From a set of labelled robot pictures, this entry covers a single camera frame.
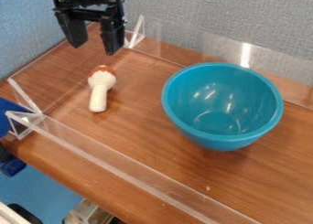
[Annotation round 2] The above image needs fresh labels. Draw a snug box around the clear acrylic corner bracket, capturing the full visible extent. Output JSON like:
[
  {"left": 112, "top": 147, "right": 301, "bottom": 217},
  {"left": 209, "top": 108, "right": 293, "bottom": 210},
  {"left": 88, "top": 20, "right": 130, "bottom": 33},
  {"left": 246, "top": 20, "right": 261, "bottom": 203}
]
[{"left": 124, "top": 15, "right": 146, "bottom": 48}]

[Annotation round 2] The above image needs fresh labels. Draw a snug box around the white brown plush mushroom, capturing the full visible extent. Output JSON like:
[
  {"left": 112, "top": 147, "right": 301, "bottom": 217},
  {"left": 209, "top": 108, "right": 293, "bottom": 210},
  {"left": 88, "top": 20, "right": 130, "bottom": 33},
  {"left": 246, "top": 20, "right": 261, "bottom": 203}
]
[{"left": 88, "top": 65, "right": 118, "bottom": 112}]

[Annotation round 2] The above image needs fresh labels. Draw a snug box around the blue clamp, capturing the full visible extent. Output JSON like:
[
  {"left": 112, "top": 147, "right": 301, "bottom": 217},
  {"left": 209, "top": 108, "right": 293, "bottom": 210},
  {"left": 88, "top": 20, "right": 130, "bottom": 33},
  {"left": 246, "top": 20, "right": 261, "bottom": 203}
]
[{"left": 0, "top": 97, "right": 28, "bottom": 177}]

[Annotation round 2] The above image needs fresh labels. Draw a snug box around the clear box under table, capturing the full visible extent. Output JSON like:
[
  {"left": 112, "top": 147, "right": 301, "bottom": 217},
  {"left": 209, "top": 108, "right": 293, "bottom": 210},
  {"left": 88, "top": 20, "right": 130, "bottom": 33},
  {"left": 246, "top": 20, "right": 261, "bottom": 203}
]
[{"left": 63, "top": 199, "right": 118, "bottom": 224}]

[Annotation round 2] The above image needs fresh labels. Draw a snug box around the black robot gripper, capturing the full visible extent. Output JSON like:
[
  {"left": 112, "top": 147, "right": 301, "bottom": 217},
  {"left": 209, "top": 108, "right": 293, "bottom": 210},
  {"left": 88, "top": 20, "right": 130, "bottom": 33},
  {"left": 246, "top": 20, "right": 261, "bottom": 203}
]
[{"left": 52, "top": 0, "right": 127, "bottom": 56}]

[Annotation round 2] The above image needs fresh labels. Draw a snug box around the black white object bottom left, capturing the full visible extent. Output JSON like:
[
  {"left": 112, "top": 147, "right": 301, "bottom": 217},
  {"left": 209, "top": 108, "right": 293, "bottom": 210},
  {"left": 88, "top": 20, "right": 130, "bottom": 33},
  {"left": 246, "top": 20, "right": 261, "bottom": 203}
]
[{"left": 0, "top": 202, "right": 32, "bottom": 224}]

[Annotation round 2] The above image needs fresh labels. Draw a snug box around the blue plastic bowl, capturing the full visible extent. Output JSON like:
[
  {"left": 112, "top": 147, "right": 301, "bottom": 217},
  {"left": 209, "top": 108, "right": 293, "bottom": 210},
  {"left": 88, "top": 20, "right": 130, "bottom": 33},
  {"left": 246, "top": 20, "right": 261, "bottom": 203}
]
[{"left": 162, "top": 62, "right": 284, "bottom": 151}]

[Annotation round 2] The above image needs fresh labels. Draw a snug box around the clear acrylic front barrier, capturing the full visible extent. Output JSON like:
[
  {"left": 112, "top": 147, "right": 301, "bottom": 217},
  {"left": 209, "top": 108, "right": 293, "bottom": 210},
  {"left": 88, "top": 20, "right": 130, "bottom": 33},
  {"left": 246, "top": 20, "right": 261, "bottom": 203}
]
[{"left": 7, "top": 111, "right": 261, "bottom": 224}]

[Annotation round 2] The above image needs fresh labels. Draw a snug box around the clear acrylic barrier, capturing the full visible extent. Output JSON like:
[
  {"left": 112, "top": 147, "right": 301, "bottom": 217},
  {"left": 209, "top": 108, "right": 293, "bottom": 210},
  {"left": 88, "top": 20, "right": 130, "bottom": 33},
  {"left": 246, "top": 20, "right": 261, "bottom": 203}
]
[
  {"left": 7, "top": 111, "right": 261, "bottom": 224},
  {"left": 134, "top": 16, "right": 313, "bottom": 110},
  {"left": 7, "top": 23, "right": 107, "bottom": 112}
]

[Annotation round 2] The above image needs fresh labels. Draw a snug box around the clear acrylic left barrier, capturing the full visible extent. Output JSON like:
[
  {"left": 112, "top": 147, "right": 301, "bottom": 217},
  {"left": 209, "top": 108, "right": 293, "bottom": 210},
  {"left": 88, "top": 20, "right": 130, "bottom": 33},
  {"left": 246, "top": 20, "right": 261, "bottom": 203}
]
[{"left": 7, "top": 23, "right": 107, "bottom": 112}]

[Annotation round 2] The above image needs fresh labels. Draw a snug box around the clear acrylic back barrier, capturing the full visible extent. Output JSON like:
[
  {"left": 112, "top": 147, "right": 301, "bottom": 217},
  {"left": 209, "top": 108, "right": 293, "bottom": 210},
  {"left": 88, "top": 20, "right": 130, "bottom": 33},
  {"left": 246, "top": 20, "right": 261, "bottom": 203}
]
[{"left": 134, "top": 16, "right": 313, "bottom": 110}]

